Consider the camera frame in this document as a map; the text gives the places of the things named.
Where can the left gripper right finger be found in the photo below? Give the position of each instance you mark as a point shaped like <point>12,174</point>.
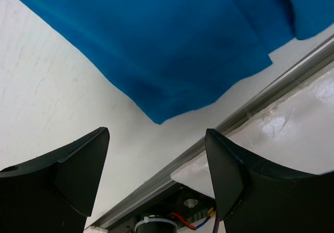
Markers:
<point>254,194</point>

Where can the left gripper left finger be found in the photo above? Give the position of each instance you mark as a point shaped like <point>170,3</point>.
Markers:
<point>54,192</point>

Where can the blue t shirt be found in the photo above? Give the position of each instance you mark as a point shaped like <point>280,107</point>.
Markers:
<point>175,56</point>

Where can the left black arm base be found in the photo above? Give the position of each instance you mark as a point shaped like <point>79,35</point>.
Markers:
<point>184,201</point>

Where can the aluminium frame rail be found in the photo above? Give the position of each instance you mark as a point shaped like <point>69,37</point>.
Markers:
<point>191,168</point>

